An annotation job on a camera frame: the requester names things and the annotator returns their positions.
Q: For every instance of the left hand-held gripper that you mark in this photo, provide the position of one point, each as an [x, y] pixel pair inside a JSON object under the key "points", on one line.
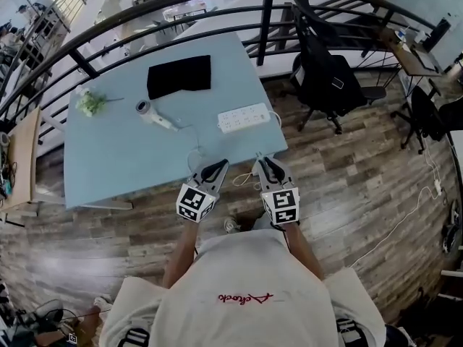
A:
{"points": [[195, 202]]}

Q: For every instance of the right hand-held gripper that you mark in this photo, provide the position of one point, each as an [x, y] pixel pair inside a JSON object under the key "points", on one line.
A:
{"points": [[282, 206]]}

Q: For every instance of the white power strip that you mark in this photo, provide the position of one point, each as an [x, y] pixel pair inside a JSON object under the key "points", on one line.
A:
{"points": [[242, 118]]}

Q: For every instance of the white hair dryer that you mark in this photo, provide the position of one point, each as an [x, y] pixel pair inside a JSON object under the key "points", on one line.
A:
{"points": [[156, 118]]}

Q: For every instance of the person's right forearm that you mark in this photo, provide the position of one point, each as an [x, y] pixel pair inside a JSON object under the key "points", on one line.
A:
{"points": [[300, 248]]}

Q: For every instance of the person's left forearm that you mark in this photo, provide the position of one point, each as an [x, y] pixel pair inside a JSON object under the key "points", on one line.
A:
{"points": [[181, 251]]}

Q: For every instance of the person's left shoe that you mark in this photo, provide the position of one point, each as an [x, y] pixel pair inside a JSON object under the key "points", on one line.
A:
{"points": [[231, 225]]}

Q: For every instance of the black folded cloth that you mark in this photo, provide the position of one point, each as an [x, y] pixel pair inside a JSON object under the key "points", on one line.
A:
{"points": [[181, 76]]}

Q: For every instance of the beige shirt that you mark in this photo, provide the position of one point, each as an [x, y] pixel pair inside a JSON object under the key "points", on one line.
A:
{"points": [[235, 284]]}

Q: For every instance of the black high-back office chair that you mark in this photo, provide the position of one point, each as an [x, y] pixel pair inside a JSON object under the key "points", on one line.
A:
{"points": [[325, 78]]}

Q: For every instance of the white flower bouquet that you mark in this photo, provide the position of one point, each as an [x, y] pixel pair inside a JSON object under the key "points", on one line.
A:
{"points": [[88, 103]]}

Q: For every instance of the small white extension socket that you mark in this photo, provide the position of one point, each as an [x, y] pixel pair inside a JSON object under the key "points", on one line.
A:
{"points": [[438, 187]]}

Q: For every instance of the white sneaker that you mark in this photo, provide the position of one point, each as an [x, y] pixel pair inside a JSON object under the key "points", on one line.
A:
{"points": [[103, 303]]}

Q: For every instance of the black wheeled device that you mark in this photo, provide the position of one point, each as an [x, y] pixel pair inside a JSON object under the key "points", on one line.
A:
{"points": [[450, 230]]}

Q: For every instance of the dark wooden desk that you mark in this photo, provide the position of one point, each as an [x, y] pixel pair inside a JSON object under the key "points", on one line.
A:
{"points": [[416, 61]]}

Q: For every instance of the gray laptop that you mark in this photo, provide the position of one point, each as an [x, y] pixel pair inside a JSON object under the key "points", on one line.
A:
{"points": [[425, 62]]}

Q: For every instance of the light wooden side table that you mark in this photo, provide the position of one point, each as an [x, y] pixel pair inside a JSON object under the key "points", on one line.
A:
{"points": [[23, 157]]}

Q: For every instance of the blue white cup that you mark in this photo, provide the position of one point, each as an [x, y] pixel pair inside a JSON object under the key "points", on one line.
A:
{"points": [[401, 35]]}

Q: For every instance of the black tower box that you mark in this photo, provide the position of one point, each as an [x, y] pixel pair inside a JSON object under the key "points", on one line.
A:
{"points": [[438, 34]]}

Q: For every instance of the black gear pile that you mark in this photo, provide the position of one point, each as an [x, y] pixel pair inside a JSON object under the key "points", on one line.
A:
{"points": [[40, 324]]}

